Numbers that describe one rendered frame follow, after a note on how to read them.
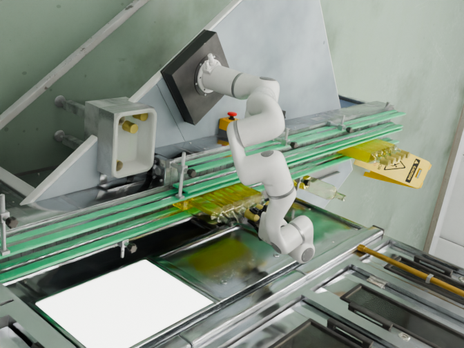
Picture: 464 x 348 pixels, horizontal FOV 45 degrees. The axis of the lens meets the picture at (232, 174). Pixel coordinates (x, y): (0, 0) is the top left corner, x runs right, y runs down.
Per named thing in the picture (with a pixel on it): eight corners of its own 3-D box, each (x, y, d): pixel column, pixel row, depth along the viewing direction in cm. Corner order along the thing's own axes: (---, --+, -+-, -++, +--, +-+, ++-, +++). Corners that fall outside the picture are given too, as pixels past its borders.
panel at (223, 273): (27, 311, 155) (101, 376, 135) (27, 302, 154) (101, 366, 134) (235, 226, 221) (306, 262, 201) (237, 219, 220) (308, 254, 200)
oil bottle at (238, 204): (193, 199, 211) (236, 219, 199) (195, 185, 209) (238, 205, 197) (204, 195, 215) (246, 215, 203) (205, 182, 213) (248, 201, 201)
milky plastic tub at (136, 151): (97, 171, 187) (112, 179, 182) (99, 107, 179) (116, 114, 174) (137, 162, 200) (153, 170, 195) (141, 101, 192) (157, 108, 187)
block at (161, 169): (150, 180, 199) (163, 187, 195) (151, 155, 196) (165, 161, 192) (157, 178, 202) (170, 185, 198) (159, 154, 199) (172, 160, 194)
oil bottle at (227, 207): (183, 202, 207) (225, 224, 195) (184, 188, 205) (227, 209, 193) (193, 199, 211) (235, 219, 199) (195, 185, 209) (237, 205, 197)
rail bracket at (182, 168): (162, 191, 196) (187, 204, 189) (166, 146, 190) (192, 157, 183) (168, 190, 198) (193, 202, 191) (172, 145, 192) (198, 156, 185)
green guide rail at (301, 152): (172, 186, 199) (188, 193, 194) (172, 184, 199) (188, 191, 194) (390, 123, 327) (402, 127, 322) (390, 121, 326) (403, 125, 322)
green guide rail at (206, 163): (174, 167, 196) (190, 174, 192) (174, 164, 196) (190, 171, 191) (393, 111, 324) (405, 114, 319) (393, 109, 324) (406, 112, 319)
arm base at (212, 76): (190, 65, 196) (222, 75, 187) (213, 45, 201) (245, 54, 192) (202, 99, 207) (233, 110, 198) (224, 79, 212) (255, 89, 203)
